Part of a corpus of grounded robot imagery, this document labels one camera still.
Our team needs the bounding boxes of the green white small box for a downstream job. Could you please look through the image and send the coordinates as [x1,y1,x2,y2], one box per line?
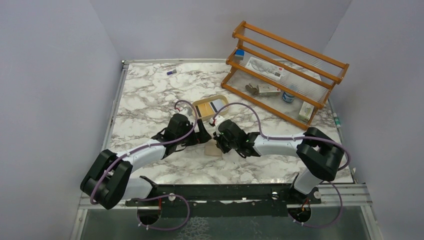
[297,101,315,123]

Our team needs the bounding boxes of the metal binder clip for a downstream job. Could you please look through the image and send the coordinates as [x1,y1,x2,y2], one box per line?
[245,84,259,95]

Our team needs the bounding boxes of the green white tube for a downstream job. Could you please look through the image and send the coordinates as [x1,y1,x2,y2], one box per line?
[332,112,341,128]

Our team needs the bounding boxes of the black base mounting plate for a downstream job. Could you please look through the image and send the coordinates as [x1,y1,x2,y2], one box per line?
[124,180,322,222]

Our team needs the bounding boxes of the yellow card with black stripe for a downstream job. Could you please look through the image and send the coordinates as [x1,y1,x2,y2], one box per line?
[195,102,214,118]

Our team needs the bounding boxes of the beige card holder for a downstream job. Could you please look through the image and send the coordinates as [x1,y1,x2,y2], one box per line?
[204,140,223,157]

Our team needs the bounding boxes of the small grey box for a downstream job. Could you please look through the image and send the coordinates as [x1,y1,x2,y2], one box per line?
[256,83,281,97]

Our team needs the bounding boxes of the beige oval tray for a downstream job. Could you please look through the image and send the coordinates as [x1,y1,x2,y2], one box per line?
[192,95,229,121]

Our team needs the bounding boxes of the orange wooden shelf rack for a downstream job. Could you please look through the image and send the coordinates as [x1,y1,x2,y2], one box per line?
[221,21,349,129]

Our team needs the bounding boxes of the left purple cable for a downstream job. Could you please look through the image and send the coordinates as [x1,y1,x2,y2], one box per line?
[90,99,199,232]

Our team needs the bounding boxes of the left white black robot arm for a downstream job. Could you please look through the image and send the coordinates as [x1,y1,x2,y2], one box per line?
[80,113,212,210]

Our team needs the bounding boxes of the clear printed packet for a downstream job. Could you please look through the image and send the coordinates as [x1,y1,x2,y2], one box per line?
[245,56,285,81]

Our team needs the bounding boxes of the blue grey eraser block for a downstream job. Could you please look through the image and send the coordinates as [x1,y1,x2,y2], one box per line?
[234,49,245,61]

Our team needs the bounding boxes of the grey card in tray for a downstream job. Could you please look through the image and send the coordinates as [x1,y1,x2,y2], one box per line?
[209,99,226,113]

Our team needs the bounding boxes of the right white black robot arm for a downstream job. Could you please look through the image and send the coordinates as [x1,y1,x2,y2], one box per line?
[210,118,346,198]

